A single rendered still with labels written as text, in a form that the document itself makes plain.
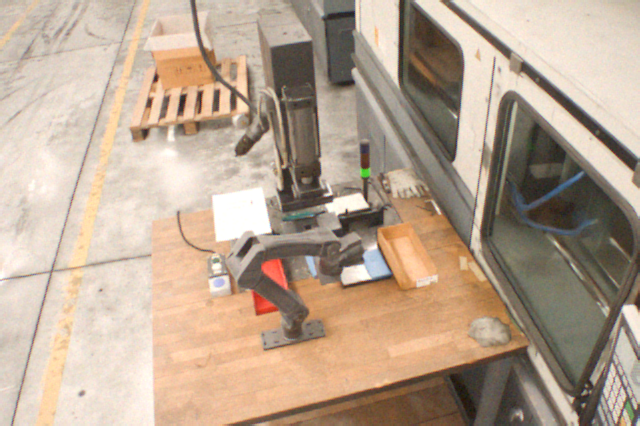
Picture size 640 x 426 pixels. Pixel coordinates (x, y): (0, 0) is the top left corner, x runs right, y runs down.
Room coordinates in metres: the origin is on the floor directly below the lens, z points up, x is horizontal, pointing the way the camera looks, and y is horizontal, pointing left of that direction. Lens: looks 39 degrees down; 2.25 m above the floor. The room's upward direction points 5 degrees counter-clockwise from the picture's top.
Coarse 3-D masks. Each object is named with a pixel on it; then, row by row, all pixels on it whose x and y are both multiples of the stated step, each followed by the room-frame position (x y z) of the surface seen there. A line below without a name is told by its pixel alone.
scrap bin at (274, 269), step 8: (264, 264) 1.40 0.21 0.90; (272, 264) 1.39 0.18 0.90; (280, 264) 1.33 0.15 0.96; (272, 272) 1.35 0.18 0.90; (280, 272) 1.35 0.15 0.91; (280, 280) 1.31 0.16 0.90; (256, 296) 1.25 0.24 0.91; (256, 304) 1.21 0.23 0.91; (264, 304) 1.21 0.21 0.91; (272, 304) 1.20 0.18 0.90; (256, 312) 1.16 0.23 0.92; (264, 312) 1.17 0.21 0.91
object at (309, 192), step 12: (300, 180) 1.50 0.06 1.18; (312, 180) 1.49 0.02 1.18; (324, 180) 1.55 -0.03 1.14; (288, 192) 1.49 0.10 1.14; (300, 192) 1.43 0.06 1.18; (312, 192) 1.44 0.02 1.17; (324, 192) 1.48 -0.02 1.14; (288, 204) 1.43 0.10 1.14; (300, 204) 1.44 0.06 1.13; (312, 204) 1.45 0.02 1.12; (324, 204) 1.45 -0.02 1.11
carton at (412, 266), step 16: (400, 224) 1.48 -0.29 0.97; (384, 240) 1.40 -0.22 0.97; (400, 240) 1.46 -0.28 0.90; (416, 240) 1.40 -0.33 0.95; (400, 256) 1.38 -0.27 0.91; (416, 256) 1.37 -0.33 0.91; (400, 272) 1.24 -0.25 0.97; (416, 272) 1.29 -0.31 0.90; (432, 272) 1.26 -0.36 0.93; (400, 288) 1.23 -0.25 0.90
